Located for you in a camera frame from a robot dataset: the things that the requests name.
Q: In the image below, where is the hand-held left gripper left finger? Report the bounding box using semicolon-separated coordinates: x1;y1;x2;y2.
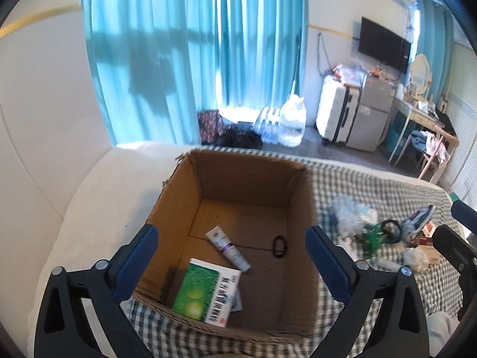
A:
34;224;159;358

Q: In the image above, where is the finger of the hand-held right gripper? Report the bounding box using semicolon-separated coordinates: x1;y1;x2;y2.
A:
450;200;477;232
432;224;477;322

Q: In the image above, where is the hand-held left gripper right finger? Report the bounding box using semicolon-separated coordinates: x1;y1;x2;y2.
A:
305;225;429;358

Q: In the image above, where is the light blue floral tissue pack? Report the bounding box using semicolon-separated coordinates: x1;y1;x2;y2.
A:
329;195;379;238

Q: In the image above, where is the brown cardboard box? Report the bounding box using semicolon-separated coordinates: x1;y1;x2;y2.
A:
132;148;321;344

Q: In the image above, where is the small brown carton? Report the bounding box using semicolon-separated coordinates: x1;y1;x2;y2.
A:
416;236;445;264

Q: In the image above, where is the white crumpled tissue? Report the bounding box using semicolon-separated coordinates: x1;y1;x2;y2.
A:
402;248;428;271

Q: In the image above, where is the green packaged item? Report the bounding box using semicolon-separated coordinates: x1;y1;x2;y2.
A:
359;222;389;259

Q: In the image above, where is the white slatted wardrobe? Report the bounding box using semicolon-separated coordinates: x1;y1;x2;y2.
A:
443;91;477;204

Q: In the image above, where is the green and white medicine box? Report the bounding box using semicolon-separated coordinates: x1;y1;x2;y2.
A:
172;257;242;328

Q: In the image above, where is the wooden chair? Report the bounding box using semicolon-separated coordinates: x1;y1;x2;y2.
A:
394;125;460;180

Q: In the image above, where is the clothes pile on chair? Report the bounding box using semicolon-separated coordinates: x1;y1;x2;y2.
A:
407;129;454;165

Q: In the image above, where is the white cream tube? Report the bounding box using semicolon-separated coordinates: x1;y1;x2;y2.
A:
205;226;252;272

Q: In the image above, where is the person's leg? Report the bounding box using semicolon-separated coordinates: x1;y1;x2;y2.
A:
426;311;458;358

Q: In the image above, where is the wooden desk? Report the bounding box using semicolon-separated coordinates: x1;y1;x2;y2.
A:
385;95;460;165

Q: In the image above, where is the grey mini fridge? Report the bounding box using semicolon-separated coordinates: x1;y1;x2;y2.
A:
345;76;396;153

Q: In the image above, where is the large clear water jug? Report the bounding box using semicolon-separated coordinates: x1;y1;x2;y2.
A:
278;95;307;147

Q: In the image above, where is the oval white vanity mirror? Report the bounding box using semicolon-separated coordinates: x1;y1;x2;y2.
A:
409;53;431;96

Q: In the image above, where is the pack of small water bottles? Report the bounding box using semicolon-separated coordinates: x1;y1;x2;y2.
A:
253;106;282;144

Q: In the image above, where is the white suitcase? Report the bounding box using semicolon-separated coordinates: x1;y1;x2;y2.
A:
315;75;360;147

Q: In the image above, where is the black bag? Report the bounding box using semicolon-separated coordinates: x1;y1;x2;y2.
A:
216;124;264;149

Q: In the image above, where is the clear plastic bag of snacks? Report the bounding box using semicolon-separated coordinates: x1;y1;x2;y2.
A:
331;63;369;87

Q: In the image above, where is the narrow teal curtain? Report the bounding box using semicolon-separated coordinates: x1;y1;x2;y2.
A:
414;0;456;99

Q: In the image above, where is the wide teal curtain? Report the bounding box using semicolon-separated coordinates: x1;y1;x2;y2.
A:
81;0;311;148

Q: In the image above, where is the black hair tie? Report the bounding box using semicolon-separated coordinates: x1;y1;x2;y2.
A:
272;235;288;258

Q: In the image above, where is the black wall television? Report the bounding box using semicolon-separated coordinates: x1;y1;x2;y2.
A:
358;17;413;75

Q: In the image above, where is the hanging wall cable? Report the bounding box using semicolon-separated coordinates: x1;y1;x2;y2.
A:
316;32;333;76

